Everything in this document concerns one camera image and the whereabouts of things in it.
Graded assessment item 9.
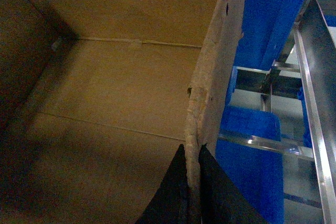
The blue plastic crate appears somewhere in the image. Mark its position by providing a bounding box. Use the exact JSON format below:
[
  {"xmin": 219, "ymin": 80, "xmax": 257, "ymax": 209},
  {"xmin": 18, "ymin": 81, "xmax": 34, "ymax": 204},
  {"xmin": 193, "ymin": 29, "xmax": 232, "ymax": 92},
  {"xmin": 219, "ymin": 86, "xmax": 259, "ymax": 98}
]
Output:
[
  {"xmin": 234, "ymin": 0, "xmax": 305, "ymax": 71},
  {"xmin": 216, "ymin": 105, "xmax": 284, "ymax": 223}
]

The large cardboard box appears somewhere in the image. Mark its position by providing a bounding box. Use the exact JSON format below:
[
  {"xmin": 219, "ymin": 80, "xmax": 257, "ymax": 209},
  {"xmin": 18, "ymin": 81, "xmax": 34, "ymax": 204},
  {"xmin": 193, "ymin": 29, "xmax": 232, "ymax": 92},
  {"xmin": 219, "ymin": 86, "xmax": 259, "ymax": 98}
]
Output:
[{"xmin": 1, "ymin": 0, "xmax": 244, "ymax": 223}]

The blue plastic crate lower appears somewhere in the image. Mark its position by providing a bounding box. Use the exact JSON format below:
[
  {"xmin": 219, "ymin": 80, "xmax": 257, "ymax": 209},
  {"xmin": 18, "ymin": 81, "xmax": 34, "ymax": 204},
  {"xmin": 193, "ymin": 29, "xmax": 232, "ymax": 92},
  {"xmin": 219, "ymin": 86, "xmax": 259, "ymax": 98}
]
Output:
[{"xmin": 234, "ymin": 0, "xmax": 305, "ymax": 71}]

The blue plastic crate middle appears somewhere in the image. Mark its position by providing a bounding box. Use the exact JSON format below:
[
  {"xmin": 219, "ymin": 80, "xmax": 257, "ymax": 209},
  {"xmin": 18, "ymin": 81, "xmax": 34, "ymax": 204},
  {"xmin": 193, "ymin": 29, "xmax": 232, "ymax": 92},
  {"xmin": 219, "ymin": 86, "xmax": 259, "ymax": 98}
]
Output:
[{"xmin": 216, "ymin": 105, "xmax": 284, "ymax": 223}]

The stainless steel shelf frame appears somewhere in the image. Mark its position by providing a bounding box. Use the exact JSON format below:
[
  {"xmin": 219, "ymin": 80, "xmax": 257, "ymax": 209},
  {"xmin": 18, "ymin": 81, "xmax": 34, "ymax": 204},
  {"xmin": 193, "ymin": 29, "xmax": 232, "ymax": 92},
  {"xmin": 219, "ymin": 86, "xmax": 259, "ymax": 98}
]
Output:
[{"xmin": 218, "ymin": 0, "xmax": 335, "ymax": 223}]

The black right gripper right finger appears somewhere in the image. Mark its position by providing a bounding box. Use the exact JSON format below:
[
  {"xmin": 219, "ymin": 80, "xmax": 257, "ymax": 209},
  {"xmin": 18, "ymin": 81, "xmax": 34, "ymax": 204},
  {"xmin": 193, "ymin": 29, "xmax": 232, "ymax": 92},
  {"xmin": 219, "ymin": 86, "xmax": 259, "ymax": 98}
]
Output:
[{"xmin": 198, "ymin": 145, "xmax": 267, "ymax": 223}]

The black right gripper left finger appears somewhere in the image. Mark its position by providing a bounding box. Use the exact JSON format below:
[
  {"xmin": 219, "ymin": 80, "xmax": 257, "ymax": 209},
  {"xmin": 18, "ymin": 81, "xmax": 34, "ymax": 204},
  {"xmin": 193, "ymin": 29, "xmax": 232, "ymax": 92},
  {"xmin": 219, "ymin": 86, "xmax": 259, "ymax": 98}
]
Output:
[{"xmin": 136, "ymin": 144, "xmax": 188, "ymax": 223}]

